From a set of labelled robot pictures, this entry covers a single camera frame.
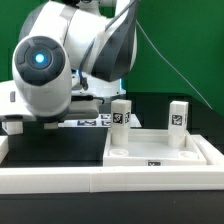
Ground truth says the white square table top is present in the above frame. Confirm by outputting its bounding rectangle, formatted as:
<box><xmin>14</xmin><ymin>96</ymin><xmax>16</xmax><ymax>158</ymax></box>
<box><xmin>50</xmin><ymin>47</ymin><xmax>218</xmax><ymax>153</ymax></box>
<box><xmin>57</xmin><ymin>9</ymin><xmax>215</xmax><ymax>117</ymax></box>
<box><xmin>103</xmin><ymin>129</ymin><xmax>207</xmax><ymax>166</ymax></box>

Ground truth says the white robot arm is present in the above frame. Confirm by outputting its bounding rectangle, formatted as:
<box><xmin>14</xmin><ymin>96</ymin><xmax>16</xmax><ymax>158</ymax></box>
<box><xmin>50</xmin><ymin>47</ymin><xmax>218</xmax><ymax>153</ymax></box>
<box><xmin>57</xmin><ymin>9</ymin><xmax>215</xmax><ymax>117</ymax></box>
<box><xmin>0</xmin><ymin>0</ymin><xmax>138</xmax><ymax>122</ymax></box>

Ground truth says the white base marker plate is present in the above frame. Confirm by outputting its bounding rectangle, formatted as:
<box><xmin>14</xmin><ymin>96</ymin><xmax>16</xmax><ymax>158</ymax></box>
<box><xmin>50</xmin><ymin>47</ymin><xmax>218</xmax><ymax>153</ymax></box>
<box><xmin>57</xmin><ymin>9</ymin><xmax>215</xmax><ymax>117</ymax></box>
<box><xmin>58</xmin><ymin>114</ymin><xmax>141</xmax><ymax>128</ymax></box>

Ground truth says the white u-shaped obstacle fence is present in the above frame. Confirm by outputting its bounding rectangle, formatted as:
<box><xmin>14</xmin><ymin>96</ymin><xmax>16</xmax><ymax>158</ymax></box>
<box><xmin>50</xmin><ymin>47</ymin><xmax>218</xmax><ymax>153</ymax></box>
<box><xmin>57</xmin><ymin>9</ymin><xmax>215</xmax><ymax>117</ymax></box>
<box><xmin>0</xmin><ymin>135</ymin><xmax>224</xmax><ymax>194</ymax></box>

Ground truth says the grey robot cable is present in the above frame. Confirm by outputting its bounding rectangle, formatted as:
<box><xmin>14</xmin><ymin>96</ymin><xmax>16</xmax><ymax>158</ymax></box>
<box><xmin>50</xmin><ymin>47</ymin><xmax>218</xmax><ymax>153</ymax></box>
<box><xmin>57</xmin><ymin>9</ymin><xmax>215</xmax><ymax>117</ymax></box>
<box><xmin>134</xmin><ymin>19</ymin><xmax>213</xmax><ymax>111</ymax></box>

